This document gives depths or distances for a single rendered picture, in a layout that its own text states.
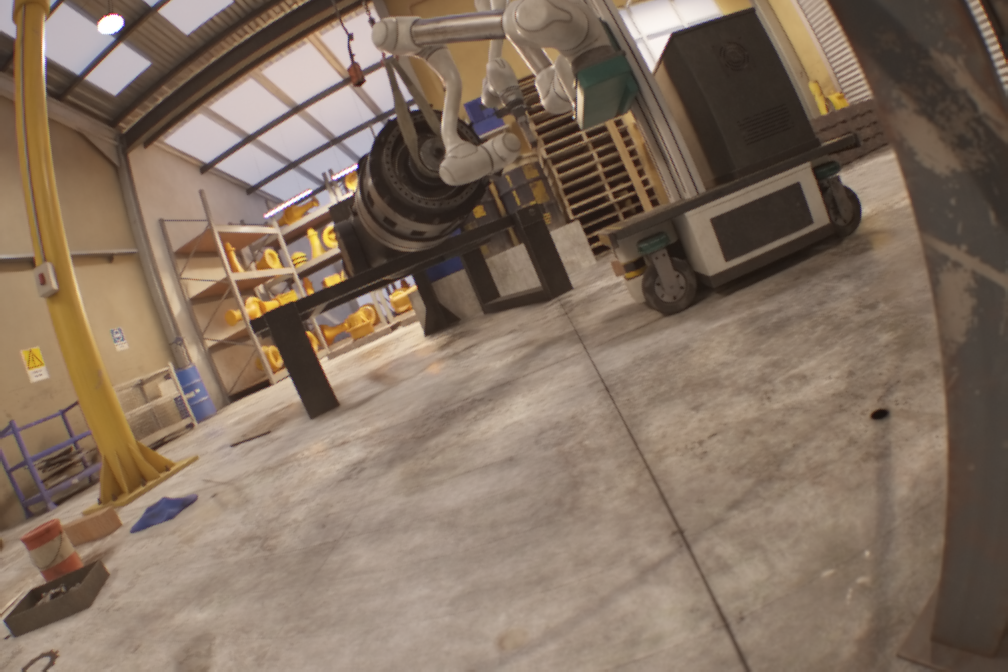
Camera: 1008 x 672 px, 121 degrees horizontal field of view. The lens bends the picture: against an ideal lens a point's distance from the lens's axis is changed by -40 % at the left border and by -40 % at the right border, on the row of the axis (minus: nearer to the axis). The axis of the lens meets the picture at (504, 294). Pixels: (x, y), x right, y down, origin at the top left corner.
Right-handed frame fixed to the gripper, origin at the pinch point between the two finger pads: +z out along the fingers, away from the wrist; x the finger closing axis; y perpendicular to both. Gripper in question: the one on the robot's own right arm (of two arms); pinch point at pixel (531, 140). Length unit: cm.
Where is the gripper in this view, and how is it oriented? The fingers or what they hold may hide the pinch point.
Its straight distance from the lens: 193.1
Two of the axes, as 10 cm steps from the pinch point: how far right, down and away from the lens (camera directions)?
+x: 1.5, -1.3, 9.8
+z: 3.9, 9.2, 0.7
